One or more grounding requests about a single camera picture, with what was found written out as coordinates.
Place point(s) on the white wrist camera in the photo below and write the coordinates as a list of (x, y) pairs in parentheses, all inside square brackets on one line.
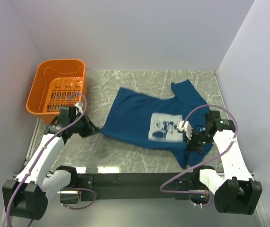
[(79, 107), (185, 127)]

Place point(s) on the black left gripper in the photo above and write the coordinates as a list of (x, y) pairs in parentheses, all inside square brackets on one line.
[(90, 128)]

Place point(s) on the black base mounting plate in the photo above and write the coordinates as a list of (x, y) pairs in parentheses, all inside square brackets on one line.
[(120, 186)]

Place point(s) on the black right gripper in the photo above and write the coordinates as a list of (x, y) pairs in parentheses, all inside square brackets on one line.
[(192, 145)]

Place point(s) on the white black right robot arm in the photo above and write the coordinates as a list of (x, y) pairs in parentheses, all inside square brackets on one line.
[(236, 192)]

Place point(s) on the orange plastic basket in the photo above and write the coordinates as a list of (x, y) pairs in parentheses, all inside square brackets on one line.
[(54, 83)]

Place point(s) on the blue Mickey Mouse t-shirt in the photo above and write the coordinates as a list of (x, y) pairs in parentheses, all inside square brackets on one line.
[(150, 122)]

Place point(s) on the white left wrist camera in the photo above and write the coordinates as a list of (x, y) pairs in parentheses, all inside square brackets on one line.
[(79, 107)]

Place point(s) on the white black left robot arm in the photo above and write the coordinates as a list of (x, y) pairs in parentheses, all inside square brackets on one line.
[(27, 196)]

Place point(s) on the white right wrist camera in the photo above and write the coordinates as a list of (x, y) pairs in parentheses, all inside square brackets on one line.
[(185, 127)]

